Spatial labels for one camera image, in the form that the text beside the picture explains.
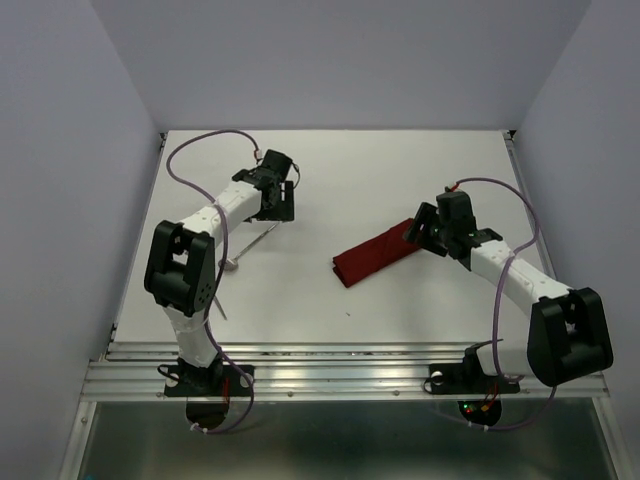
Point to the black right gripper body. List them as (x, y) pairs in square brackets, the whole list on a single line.
[(433, 233)]

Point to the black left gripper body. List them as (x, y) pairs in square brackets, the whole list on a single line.
[(282, 209)]

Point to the dark red cloth napkin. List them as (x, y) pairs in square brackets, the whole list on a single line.
[(366, 259)]

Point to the silver metal spoon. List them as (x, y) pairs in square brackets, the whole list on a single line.
[(231, 264)]

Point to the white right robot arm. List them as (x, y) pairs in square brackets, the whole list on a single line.
[(567, 335)]

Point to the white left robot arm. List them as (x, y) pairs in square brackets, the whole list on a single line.
[(182, 268)]

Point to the aluminium right side rail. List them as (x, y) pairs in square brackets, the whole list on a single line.
[(541, 247)]

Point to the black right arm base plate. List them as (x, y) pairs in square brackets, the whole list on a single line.
[(465, 379)]

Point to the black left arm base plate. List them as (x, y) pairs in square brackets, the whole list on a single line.
[(220, 381)]

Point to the aluminium front frame rail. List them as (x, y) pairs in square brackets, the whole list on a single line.
[(283, 372)]

